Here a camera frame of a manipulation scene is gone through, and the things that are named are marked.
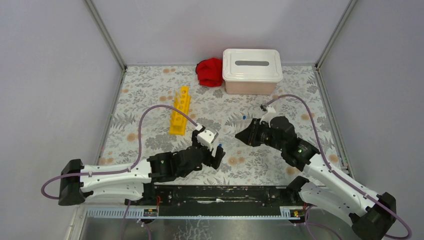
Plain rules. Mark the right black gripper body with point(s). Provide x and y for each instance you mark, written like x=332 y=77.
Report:
x=265 y=136

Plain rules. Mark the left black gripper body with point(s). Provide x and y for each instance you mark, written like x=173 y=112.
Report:
x=208 y=156

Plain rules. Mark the yellow test tube rack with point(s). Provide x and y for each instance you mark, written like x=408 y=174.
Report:
x=181 y=102

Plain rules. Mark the white plastic box lid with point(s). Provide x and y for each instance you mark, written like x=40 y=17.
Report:
x=252 y=65

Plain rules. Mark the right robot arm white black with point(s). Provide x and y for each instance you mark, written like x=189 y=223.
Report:
x=365 y=210

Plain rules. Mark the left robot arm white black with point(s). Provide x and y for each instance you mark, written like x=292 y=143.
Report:
x=81 y=183

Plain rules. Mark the clear plastic container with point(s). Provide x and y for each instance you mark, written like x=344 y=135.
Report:
x=239 y=127

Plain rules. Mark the floral table mat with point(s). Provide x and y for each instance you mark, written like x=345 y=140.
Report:
x=140 y=123

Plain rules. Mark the red cloth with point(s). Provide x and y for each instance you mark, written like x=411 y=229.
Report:
x=209 y=72

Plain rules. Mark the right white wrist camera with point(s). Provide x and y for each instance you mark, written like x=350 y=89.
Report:
x=269 y=114

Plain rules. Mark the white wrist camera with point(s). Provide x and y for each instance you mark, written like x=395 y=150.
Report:
x=206 y=136
x=269 y=114

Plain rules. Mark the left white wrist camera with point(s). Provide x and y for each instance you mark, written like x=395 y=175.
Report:
x=206 y=136

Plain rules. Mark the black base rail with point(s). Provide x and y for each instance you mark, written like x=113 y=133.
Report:
x=199 y=198

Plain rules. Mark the white slotted cable duct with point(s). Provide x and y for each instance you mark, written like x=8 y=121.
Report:
x=279 y=213

